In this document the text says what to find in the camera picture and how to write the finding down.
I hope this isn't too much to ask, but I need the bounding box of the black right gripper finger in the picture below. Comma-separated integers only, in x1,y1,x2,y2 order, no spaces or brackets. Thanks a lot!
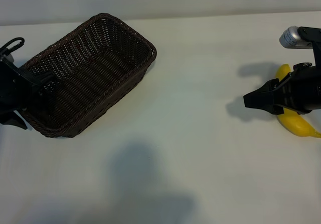
244,99,284,116
243,80,279,103

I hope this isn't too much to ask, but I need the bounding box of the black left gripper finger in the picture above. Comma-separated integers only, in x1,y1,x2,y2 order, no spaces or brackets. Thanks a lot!
0,110,28,131
19,69,56,94

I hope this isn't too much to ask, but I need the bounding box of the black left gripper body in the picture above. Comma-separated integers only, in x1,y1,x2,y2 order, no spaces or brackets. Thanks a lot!
0,58,33,114

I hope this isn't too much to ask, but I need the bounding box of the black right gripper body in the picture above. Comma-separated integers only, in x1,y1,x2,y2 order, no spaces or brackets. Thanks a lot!
274,62,321,115

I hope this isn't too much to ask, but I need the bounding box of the yellow banana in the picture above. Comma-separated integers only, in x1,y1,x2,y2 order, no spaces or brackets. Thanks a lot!
275,63,321,138

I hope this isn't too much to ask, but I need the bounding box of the dark brown wicker basket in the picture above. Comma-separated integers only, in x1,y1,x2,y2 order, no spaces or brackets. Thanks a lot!
20,13,158,138

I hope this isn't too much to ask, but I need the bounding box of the black braided cable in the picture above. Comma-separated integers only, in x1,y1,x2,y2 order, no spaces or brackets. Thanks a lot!
0,37,25,56

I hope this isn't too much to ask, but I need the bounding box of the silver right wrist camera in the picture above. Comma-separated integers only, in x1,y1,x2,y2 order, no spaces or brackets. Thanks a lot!
279,27,314,50

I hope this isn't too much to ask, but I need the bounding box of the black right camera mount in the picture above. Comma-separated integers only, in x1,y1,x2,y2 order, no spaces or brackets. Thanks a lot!
298,27,321,66

